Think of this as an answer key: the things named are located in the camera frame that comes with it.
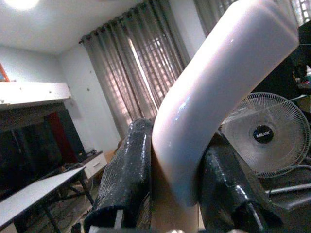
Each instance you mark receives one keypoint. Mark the white low drawer cabinet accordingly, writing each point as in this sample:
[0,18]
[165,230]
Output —
[94,162]

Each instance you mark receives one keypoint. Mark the round ceiling light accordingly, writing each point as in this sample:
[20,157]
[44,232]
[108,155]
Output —
[20,3]

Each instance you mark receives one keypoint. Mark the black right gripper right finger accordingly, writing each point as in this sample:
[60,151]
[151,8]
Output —
[226,184]

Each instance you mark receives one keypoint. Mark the black television screen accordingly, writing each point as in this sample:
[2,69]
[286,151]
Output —
[31,150]

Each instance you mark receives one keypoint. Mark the white electric fan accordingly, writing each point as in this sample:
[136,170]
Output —
[267,136]

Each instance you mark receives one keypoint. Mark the white wall shelf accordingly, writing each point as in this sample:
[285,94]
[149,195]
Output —
[31,93]

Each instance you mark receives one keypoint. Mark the white folding table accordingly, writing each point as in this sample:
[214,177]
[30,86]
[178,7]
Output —
[36,194]

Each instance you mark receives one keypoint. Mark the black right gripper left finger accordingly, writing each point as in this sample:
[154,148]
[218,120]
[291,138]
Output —
[126,167]

